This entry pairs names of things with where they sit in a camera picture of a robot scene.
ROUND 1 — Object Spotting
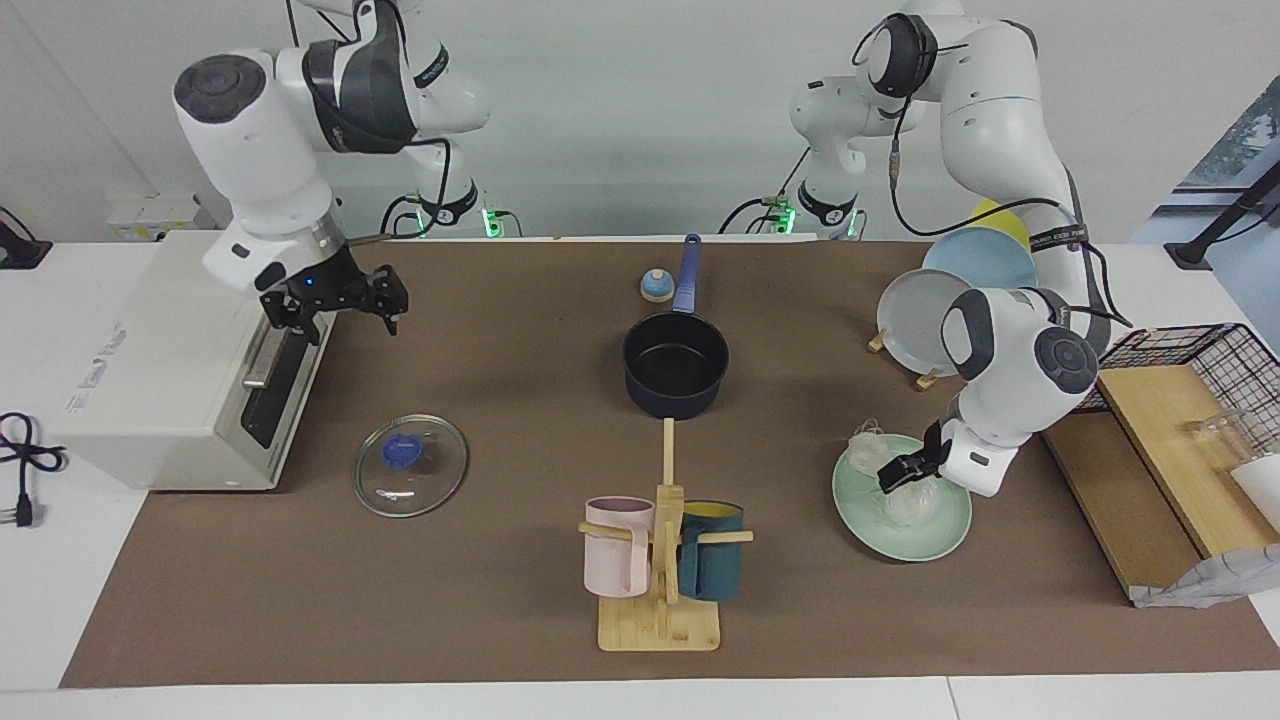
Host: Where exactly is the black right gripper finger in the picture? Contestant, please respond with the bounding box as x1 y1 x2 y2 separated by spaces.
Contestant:
372 266 409 336
262 292 323 346

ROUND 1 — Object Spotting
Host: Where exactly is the clear vermicelli bundle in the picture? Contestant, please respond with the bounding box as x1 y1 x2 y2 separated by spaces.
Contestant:
880 472 946 529
848 418 901 476

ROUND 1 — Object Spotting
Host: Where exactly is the glass lid blue knob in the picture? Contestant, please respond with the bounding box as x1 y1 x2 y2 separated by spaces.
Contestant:
353 414 469 519

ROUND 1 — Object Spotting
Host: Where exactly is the mint green plate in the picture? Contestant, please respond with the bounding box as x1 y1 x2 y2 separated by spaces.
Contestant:
832 433 974 563

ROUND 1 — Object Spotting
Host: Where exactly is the wooden plate rack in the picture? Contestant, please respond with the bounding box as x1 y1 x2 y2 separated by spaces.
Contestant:
867 328 946 391

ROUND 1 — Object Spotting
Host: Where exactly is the grey plate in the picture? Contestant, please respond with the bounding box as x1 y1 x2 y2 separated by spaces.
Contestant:
877 268 976 377

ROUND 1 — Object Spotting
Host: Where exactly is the light blue plate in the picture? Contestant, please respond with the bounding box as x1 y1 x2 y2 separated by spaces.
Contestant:
922 227 1039 293

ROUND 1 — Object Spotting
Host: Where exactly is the yellow plate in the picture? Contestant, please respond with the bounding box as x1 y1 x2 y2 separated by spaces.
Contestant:
968 198 1031 251

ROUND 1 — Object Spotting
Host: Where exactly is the white toaster oven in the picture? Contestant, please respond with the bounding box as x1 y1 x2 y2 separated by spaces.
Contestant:
50 230 341 491

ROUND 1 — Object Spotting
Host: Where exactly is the white power strip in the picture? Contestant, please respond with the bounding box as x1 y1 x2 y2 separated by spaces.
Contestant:
108 195 216 243

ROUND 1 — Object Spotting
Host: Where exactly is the dark wooden board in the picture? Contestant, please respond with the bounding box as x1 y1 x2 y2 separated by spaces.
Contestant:
1040 412 1206 599

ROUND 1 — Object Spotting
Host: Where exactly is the dark teal mug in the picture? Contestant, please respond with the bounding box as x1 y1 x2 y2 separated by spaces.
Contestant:
678 500 745 602

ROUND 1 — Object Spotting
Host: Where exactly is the dark blue saucepan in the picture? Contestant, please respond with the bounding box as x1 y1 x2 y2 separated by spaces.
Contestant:
622 234 731 421

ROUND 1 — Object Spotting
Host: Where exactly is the wooden mug rack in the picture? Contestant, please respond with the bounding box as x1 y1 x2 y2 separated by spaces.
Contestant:
578 418 754 653

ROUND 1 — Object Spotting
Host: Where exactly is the clear glass beaker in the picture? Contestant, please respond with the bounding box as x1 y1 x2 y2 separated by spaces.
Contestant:
1185 410 1263 471

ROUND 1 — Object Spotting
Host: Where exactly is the pink mug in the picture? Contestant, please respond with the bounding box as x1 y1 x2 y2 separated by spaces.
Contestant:
583 497 656 599

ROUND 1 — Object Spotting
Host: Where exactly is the brown table mat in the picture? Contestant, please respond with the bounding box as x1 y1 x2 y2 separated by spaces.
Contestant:
60 240 1280 689

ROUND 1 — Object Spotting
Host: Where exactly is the grey crumpled cloth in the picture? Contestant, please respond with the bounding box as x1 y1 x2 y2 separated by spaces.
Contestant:
1130 543 1280 609

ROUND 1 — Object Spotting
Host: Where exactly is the white cup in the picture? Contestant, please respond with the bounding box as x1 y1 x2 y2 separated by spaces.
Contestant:
1230 455 1280 531

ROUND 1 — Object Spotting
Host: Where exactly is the black right base cable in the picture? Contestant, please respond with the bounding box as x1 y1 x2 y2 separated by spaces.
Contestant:
378 195 431 239

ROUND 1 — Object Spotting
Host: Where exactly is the black base cable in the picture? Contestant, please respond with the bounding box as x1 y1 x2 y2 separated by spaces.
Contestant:
718 150 813 236
378 195 431 239

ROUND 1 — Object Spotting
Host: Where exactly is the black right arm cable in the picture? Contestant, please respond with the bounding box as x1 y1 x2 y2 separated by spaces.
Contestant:
285 0 456 241

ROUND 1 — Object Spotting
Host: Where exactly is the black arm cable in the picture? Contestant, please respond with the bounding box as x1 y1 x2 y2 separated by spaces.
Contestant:
285 0 456 241
852 10 1133 331

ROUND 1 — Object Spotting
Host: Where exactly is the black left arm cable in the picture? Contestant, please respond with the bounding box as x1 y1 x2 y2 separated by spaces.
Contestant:
852 10 1133 331

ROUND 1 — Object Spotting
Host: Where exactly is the black clamp mount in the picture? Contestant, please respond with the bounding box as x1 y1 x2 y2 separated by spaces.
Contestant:
0 205 53 269

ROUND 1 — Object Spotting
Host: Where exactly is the black power cord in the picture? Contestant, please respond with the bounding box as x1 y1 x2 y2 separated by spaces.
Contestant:
0 412 69 529

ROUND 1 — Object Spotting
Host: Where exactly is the black left base cable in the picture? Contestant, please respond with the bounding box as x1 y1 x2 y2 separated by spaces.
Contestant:
718 150 813 236

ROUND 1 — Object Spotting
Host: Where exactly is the black wire basket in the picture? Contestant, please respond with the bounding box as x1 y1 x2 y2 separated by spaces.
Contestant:
1075 323 1280 456

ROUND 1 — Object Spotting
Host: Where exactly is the black stand post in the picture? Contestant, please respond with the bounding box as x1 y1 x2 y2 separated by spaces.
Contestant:
1165 160 1280 269

